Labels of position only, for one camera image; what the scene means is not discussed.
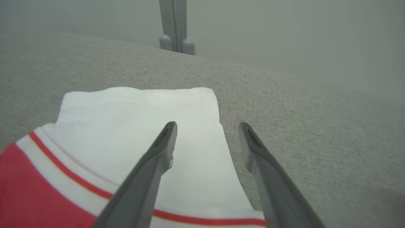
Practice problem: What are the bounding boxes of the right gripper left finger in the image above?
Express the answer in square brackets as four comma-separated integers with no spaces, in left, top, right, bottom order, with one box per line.
[92,121,178,228]

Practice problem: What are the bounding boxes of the grey cylinder post foot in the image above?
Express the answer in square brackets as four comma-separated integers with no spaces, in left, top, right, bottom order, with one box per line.
[159,34,174,52]
[181,38,196,56]

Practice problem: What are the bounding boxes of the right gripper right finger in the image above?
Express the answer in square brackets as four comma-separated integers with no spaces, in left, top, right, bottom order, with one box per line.
[239,122,327,228]

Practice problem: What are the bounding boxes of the grey partition post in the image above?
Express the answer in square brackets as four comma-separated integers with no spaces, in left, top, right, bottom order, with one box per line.
[159,0,187,53]

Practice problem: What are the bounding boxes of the red and white shirt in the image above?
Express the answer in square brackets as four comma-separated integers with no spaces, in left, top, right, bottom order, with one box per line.
[0,87,267,228]

